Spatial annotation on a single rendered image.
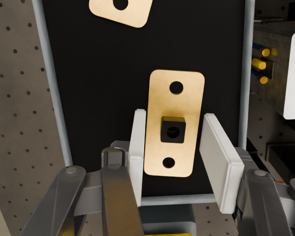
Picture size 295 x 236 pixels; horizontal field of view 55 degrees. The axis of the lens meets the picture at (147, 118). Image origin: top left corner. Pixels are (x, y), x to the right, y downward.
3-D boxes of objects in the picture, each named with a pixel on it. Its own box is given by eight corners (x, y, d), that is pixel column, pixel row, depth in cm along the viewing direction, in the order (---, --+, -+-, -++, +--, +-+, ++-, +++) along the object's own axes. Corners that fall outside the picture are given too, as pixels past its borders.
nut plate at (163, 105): (190, 175, 23) (192, 184, 22) (143, 172, 23) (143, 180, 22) (204, 71, 20) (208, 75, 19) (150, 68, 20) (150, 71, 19)
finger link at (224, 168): (229, 163, 13) (245, 164, 13) (204, 112, 20) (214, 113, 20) (220, 214, 15) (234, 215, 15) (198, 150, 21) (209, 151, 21)
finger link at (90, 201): (123, 220, 13) (56, 217, 13) (131, 162, 17) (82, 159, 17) (124, 192, 12) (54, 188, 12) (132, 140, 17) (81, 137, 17)
